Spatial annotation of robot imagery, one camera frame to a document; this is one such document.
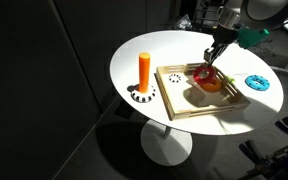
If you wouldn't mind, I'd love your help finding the light wooden tray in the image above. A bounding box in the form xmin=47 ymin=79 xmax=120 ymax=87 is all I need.
xmin=156 ymin=63 xmax=250 ymax=120

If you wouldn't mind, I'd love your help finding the black clamps bottom right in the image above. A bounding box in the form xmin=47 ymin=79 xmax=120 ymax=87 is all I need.
xmin=238 ymin=116 xmax=288 ymax=180

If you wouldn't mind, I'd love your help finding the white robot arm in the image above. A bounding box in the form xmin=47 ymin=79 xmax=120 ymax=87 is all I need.
xmin=204 ymin=0 xmax=288 ymax=66

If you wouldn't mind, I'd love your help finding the red ring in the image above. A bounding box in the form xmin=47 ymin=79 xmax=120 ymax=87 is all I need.
xmin=192 ymin=64 xmax=218 ymax=86

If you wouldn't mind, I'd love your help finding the blue ring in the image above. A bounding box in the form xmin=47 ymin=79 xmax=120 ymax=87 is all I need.
xmin=244 ymin=74 xmax=271 ymax=92

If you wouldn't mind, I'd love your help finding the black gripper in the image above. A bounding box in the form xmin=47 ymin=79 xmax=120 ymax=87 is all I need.
xmin=204 ymin=25 xmax=238 ymax=65

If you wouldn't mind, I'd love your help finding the orange ring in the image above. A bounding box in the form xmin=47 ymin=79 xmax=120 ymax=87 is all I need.
xmin=199 ymin=78 xmax=223 ymax=93

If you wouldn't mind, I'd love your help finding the orange cylinder peg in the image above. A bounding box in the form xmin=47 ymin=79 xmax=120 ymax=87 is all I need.
xmin=139 ymin=52 xmax=150 ymax=93

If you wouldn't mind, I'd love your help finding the black and white peg base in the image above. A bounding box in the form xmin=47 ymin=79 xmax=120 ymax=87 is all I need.
xmin=131 ymin=85 xmax=156 ymax=103

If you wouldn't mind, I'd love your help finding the white table pedestal base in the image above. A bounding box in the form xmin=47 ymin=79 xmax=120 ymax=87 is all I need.
xmin=141 ymin=120 xmax=193 ymax=166

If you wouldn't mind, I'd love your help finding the small black and white ring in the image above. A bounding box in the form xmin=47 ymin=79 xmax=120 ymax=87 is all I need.
xmin=168 ymin=73 xmax=182 ymax=84

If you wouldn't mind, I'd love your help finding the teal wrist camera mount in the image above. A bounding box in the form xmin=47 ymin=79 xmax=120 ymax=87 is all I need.
xmin=237 ymin=28 xmax=270 ymax=49

